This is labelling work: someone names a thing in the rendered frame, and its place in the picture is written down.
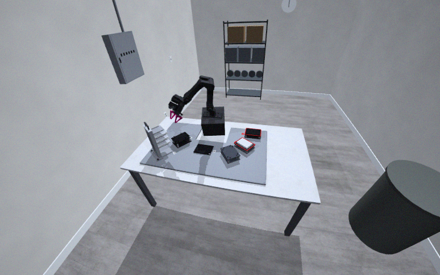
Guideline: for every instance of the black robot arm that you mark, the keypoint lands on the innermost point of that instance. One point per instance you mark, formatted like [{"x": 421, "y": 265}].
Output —
[{"x": 203, "y": 81}]

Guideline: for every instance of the white multi-well plate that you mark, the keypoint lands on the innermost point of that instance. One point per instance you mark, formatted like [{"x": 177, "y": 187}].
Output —
[
  {"x": 162, "y": 138},
  {"x": 160, "y": 134},
  {"x": 163, "y": 143}
]

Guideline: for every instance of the white rectangular plate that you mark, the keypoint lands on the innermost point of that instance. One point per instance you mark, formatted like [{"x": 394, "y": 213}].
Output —
[{"x": 243, "y": 142}]

